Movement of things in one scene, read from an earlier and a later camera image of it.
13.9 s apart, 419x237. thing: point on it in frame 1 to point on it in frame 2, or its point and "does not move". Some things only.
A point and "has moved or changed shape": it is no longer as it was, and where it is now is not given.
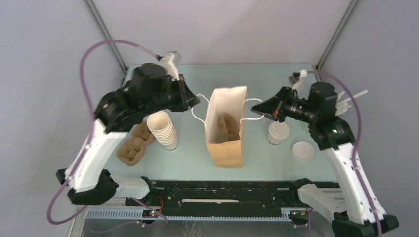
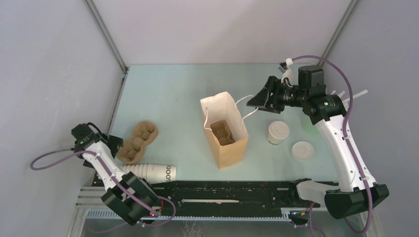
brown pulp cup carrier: (131, 150) does not move
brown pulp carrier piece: (229, 130) has moved or changed shape
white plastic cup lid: (278, 130) does not move
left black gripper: (189, 100) to (113, 143)
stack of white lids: (302, 151) does not move
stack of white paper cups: (161, 125) to (154, 174)
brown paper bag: (225, 108) has moved or changed shape
